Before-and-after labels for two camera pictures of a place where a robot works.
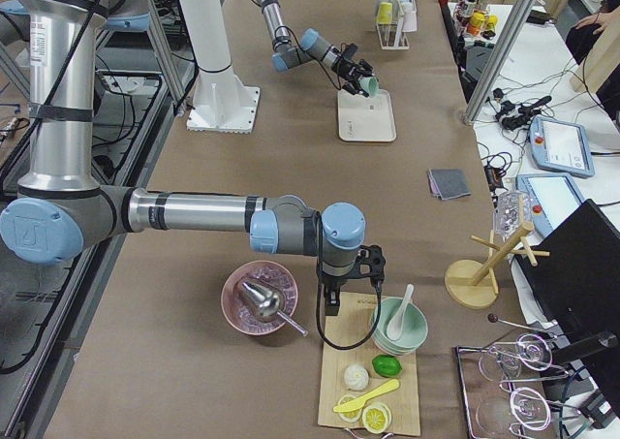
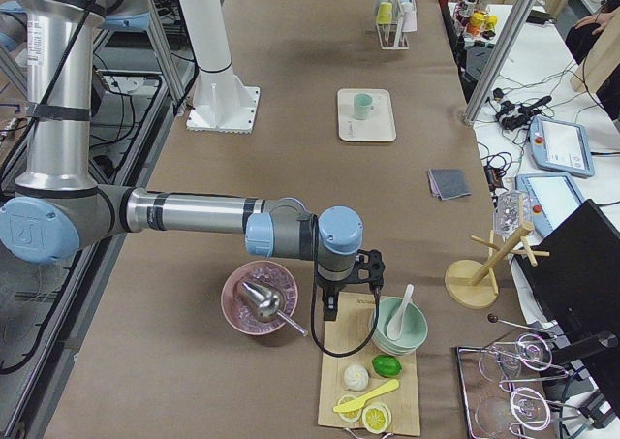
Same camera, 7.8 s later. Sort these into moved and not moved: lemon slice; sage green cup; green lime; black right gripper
Moved: sage green cup
Not moved: green lime; black right gripper; lemon slice
